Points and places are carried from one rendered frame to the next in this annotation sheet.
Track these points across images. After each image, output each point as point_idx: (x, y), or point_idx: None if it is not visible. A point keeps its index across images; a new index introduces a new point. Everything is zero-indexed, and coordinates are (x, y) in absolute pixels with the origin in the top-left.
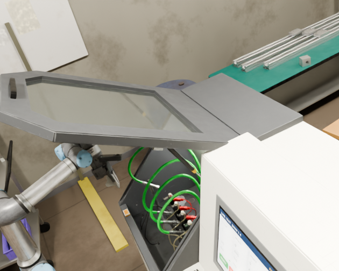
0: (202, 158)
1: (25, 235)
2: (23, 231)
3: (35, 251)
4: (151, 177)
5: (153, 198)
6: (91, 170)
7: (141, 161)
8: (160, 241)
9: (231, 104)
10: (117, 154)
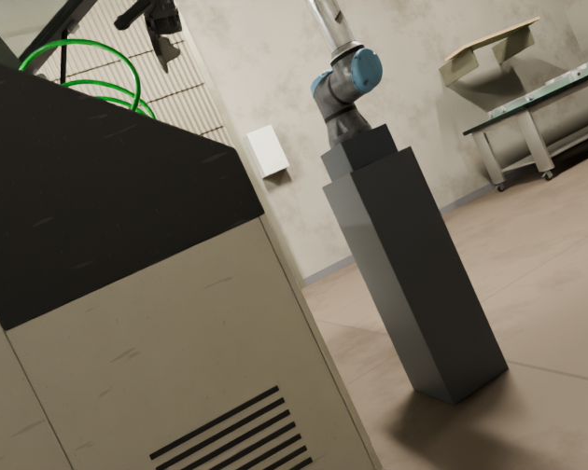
0: (47, 77)
1: (314, 19)
2: (310, 11)
3: (331, 54)
4: (108, 82)
5: (131, 103)
6: (177, 7)
7: (94, 97)
8: None
9: None
10: (118, 16)
